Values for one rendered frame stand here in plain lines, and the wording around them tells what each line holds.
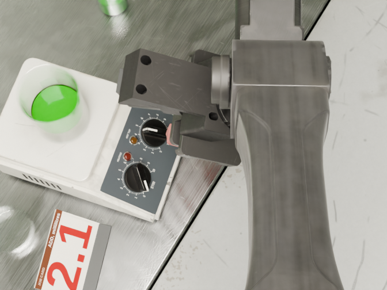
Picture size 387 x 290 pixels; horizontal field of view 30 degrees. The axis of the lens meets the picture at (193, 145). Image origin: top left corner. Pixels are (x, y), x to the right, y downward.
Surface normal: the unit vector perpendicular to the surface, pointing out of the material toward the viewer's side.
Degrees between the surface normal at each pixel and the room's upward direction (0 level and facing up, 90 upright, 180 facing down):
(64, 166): 0
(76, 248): 40
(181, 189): 0
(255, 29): 11
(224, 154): 30
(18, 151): 0
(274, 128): 23
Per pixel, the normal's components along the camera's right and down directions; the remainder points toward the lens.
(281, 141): -0.01, -0.65
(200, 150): 0.44, -0.08
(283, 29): -0.03, -0.10
